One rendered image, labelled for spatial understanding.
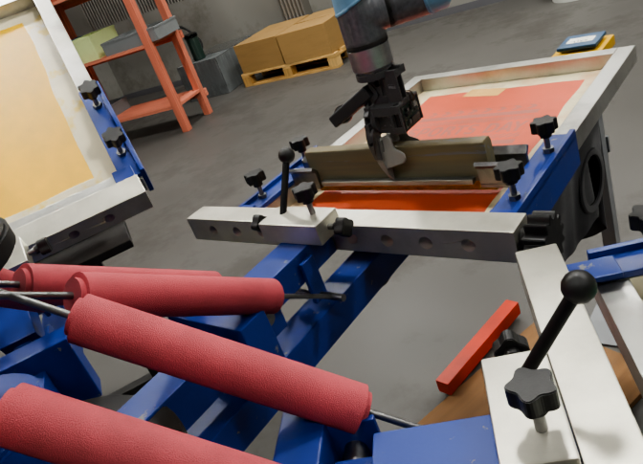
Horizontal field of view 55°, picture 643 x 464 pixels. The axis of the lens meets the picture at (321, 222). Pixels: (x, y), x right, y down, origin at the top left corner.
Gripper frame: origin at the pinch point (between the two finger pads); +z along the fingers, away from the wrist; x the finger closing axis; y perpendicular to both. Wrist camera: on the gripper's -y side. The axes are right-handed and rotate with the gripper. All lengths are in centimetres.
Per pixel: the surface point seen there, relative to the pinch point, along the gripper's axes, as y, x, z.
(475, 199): 17.0, -2.7, 5.2
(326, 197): -17.6, -2.3, 5.4
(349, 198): -11.2, -2.6, 5.4
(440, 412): -28, 24, 99
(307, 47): -390, 437, 72
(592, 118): 29.4, 25.8, 3.5
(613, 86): 29, 41, 3
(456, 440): 42, -59, -3
